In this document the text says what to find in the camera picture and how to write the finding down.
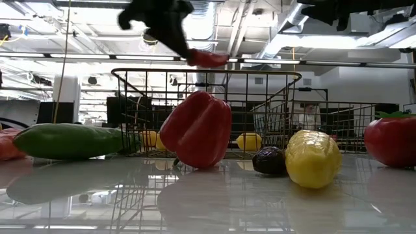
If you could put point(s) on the person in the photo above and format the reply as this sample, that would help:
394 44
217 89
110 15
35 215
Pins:
307 116

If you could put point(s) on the red bell pepper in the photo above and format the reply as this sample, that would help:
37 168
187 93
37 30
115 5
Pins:
195 130

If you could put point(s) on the green cucumber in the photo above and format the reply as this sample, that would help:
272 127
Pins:
65 141

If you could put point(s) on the red chili pepper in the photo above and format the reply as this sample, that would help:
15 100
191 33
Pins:
208 59

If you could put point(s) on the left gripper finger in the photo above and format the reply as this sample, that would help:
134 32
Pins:
174 40

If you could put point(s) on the yellow corn cob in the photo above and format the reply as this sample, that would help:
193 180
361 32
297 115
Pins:
312 159

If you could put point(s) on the red tomato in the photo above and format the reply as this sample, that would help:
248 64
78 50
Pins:
391 141

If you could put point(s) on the orange yellow mango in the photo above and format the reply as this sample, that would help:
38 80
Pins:
149 139

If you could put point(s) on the small purple eggplant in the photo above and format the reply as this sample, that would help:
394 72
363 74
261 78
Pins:
269 160

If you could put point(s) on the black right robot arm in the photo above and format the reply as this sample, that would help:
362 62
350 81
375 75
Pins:
383 5

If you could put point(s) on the yellow lemon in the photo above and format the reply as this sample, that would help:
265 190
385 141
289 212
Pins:
248 142
160 143

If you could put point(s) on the silver ventilation duct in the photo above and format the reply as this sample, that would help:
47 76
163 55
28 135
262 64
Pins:
286 26

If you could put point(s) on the ceiling light strip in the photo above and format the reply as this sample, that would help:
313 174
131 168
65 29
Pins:
269 61
81 56

